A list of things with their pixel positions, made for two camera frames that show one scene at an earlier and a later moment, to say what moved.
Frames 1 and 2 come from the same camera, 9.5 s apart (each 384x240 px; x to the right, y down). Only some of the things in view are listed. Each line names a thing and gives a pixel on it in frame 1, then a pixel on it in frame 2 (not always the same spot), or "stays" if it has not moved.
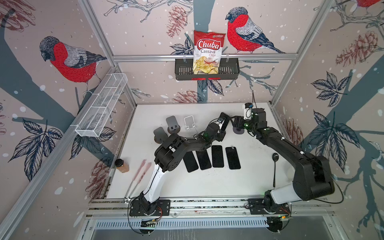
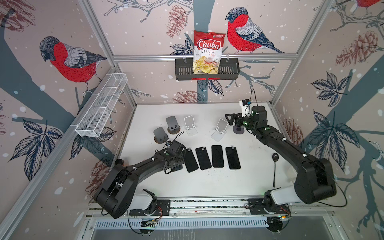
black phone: x=190 y=161 stays
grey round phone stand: x=238 y=131 stays
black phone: x=217 y=159 stays
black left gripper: x=221 y=136 to x=181 y=160
